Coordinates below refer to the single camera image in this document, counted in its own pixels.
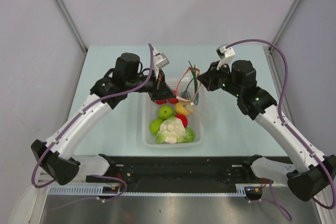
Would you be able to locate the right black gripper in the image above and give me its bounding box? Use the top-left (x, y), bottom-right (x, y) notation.
top-left (197, 60), bottom-right (243, 97)

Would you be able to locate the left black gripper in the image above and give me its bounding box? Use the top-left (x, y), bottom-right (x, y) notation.
top-left (126, 68), bottom-right (176, 102)

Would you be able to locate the clear orange zip bag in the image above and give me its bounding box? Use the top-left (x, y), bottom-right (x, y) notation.
top-left (176, 64), bottom-right (203, 116)

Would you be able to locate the green spring onion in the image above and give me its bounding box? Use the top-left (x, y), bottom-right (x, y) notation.
top-left (176, 61), bottom-right (201, 106)

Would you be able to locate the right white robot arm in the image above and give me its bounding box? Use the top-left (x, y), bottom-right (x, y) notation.
top-left (197, 60), bottom-right (335, 201)

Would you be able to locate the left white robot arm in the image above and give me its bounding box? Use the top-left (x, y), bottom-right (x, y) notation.
top-left (31, 49), bottom-right (176, 185)

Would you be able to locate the red tomato right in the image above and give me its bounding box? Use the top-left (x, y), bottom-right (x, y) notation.
top-left (168, 99), bottom-right (179, 104)

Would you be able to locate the red tomato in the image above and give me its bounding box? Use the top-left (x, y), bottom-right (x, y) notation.
top-left (168, 99), bottom-right (179, 104)
top-left (155, 100), bottom-right (167, 105)

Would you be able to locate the red tomato left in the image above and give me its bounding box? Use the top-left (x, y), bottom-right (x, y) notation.
top-left (155, 100), bottom-right (167, 105)

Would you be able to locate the green apple upper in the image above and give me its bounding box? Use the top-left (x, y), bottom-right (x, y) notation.
top-left (158, 105), bottom-right (174, 120)

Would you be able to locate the green apple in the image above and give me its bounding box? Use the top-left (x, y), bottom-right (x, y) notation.
top-left (149, 118), bottom-right (164, 135)
top-left (158, 105), bottom-right (174, 120)

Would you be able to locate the yellow lemon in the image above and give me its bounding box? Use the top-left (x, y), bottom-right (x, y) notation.
top-left (175, 103), bottom-right (194, 116)

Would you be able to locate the small red pepper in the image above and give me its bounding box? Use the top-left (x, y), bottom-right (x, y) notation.
top-left (175, 114), bottom-right (188, 127)

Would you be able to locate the clear plastic basket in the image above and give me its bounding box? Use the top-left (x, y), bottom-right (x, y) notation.
top-left (142, 94), bottom-right (203, 148)

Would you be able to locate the green apple lower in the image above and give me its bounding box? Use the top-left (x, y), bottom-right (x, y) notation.
top-left (149, 118), bottom-right (164, 135)

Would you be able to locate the cabbage head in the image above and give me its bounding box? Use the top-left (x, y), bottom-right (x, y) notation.
top-left (155, 116), bottom-right (196, 144)

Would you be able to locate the light blue table mat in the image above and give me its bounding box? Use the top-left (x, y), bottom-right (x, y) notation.
top-left (70, 44), bottom-right (286, 156)

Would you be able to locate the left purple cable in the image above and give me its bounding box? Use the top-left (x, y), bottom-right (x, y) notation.
top-left (31, 42), bottom-right (158, 210)

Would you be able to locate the purple cable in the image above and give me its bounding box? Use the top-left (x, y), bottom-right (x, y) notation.
top-left (225, 39), bottom-right (336, 222)
top-left (31, 42), bottom-right (158, 210)

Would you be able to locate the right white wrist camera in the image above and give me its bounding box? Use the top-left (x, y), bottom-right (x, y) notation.
top-left (216, 46), bottom-right (236, 70)

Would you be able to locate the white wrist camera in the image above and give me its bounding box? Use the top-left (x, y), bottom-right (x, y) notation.
top-left (153, 48), bottom-right (170, 70)
top-left (216, 46), bottom-right (236, 70)

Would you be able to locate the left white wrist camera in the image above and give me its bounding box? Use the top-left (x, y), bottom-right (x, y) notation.
top-left (153, 48), bottom-right (170, 70)

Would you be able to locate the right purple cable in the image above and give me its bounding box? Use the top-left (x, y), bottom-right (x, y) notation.
top-left (225, 39), bottom-right (336, 222)

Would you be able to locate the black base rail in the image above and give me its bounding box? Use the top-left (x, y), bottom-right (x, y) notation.
top-left (78, 153), bottom-right (288, 193)

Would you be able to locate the white cable duct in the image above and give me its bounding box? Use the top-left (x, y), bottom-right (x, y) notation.
top-left (48, 185), bottom-right (246, 197)

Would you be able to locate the left aluminium frame post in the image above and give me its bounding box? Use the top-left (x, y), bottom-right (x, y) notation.
top-left (53, 0), bottom-right (88, 55)

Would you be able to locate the aluminium frame post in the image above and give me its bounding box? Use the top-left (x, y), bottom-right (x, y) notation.
top-left (272, 0), bottom-right (303, 45)
top-left (53, 0), bottom-right (88, 55)

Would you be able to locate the right aluminium frame post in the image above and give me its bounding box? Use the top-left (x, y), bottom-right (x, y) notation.
top-left (272, 0), bottom-right (303, 45)

